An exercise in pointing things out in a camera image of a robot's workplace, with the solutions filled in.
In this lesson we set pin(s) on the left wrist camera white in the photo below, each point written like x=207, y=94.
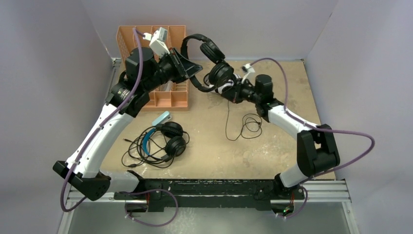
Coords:
x=158, y=41

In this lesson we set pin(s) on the white and black headphones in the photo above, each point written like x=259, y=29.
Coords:
x=228, y=84

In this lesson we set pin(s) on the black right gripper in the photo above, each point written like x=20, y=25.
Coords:
x=233, y=94

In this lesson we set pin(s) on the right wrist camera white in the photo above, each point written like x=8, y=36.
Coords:
x=249, y=72

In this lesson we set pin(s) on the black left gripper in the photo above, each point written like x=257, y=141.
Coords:
x=183, y=72

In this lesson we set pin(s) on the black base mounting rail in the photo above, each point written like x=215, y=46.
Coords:
x=260, y=194

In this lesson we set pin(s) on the light blue stapler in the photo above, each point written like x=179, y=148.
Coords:
x=164, y=117

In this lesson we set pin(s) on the peach plastic file organizer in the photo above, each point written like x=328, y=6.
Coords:
x=170, y=96

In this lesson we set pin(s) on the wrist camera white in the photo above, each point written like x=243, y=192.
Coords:
x=158, y=41
x=249, y=72

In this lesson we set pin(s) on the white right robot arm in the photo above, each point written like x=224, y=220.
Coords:
x=316, y=146

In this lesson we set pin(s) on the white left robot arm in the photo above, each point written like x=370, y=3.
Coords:
x=143, y=74

